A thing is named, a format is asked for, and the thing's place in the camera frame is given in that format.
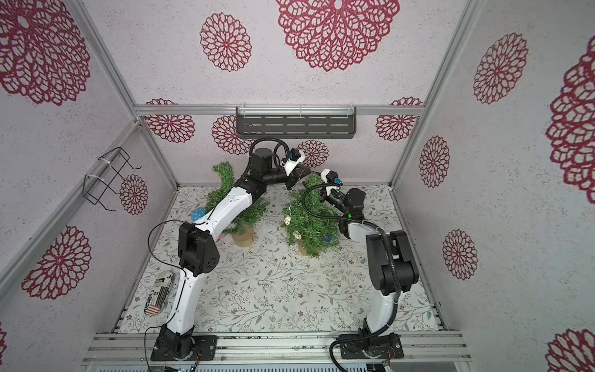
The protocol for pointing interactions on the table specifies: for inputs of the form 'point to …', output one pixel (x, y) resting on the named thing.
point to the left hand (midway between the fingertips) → (308, 169)
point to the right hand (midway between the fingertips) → (307, 175)
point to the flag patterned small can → (159, 294)
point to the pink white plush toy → (199, 212)
